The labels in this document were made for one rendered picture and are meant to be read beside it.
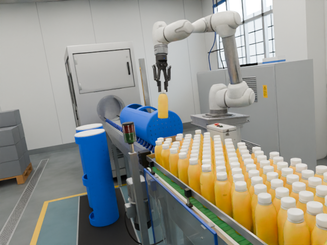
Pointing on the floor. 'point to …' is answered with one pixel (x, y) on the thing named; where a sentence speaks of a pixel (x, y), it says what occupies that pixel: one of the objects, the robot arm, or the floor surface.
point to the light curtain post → (144, 83)
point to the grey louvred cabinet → (274, 108)
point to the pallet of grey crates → (13, 148)
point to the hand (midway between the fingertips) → (162, 86)
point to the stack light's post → (138, 198)
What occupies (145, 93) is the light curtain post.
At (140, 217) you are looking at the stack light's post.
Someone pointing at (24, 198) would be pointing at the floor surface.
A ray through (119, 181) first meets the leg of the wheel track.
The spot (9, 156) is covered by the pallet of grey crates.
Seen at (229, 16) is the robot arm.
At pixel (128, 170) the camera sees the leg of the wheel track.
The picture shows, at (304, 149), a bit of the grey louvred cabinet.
